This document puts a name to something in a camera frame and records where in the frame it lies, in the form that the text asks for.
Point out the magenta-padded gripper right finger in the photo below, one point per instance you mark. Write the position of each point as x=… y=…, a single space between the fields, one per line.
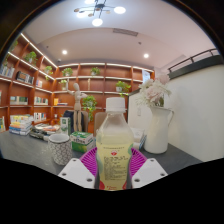
x=148 y=171

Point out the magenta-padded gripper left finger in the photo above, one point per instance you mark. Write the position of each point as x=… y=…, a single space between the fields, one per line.
x=76 y=171

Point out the yellow drink bottle white cap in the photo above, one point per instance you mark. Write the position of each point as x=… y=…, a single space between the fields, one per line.
x=115 y=143

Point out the white patterned mug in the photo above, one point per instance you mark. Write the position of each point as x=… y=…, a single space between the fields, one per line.
x=60 y=151

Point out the flat green white box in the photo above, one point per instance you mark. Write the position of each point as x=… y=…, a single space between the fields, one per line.
x=81 y=138

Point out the white blue tissue pack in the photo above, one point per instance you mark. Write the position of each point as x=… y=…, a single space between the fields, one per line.
x=137 y=135

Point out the white pitcher vase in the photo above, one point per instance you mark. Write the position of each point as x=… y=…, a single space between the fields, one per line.
x=156 y=133

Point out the tall green white carton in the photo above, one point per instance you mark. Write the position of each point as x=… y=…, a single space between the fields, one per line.
x=65 y=126

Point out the pile of magazines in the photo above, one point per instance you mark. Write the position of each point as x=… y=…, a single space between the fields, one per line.
x=41 y=130

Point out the brown chair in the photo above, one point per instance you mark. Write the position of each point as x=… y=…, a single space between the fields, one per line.
x=99 y=121

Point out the dark blue chair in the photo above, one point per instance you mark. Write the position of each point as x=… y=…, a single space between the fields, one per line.
x=68 y=116

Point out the stack of colourful books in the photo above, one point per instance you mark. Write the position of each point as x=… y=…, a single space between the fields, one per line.
x=20 y=126

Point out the wooden artist mannequin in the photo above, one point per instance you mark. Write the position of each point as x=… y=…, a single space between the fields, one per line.
x=77 y=100

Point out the wooden shelf unit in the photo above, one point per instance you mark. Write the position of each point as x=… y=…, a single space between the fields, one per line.
x=110 y=71

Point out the recessed ceiling spotlight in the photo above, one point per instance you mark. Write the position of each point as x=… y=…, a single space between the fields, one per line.
x=146 y=55
x=64 y=52

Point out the black railing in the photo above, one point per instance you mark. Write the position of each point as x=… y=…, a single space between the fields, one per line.
x=191 y=60

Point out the ceiling air vent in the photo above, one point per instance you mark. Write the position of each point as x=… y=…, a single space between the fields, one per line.
x=125 y=32

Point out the ceiling lamp with round lights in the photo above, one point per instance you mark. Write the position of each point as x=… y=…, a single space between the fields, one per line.
x=97 y=8

